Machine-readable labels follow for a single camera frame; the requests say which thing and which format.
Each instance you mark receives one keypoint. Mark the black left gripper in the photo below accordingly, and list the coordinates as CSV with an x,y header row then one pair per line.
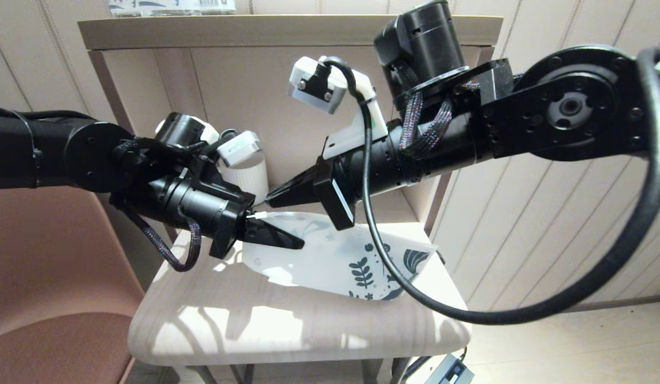
x,y
202,208

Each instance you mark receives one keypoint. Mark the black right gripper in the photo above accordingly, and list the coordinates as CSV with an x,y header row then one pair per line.
x,y
388,168

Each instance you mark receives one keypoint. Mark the white floral zipper pouch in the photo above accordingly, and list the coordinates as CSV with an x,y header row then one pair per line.
x,y
335,261

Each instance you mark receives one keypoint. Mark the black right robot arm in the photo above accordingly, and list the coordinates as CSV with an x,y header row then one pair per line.
x,y
564,106

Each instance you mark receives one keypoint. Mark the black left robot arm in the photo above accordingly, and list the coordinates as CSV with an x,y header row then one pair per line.
x,y
69,154

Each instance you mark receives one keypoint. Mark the white ribbed ceramic mug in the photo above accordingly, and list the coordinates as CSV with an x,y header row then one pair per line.
x,y
250,176

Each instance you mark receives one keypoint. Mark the light wood shelf desk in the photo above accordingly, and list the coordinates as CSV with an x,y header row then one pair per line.
x,y
266,330

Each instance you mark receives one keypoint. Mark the brown upholstered chair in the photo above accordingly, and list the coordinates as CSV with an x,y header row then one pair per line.
x,y
53,298

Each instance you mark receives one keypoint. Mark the white blue patterned package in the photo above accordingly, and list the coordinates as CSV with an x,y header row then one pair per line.
x,y
170,4

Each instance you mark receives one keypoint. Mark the black power adapter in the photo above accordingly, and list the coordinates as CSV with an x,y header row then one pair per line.
x,y
450,370

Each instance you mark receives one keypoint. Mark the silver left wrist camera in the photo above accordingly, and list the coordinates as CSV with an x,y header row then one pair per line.
x,y
239,148

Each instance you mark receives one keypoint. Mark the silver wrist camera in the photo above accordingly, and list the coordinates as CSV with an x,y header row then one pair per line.
x,y
239,148
316,85

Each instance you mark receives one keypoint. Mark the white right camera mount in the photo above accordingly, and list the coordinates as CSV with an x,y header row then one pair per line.
x,y
362,128

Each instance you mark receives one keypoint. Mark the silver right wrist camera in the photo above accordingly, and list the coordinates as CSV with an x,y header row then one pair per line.
x,y
316,85

